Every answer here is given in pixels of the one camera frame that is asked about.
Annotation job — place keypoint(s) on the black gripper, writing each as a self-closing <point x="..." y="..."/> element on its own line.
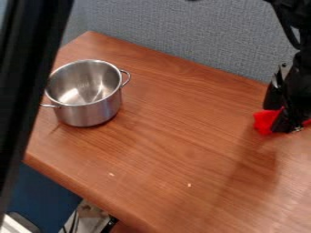
<point x="289" y="97"/>

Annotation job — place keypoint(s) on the red rectangular block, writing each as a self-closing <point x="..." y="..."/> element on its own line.
<point x="264" y="117"/>

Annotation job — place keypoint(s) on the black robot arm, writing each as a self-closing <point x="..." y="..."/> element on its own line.
<point x="30" y="33"/>

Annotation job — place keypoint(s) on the stainless steel pot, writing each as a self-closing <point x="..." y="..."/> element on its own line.
<point x="84" y="92"/>

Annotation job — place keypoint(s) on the white object at corner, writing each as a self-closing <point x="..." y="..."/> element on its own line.
<point x="10" y="226"/>

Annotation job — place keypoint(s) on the metal table leg bracket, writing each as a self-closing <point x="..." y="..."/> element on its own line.
<point x="88" y="219"/>

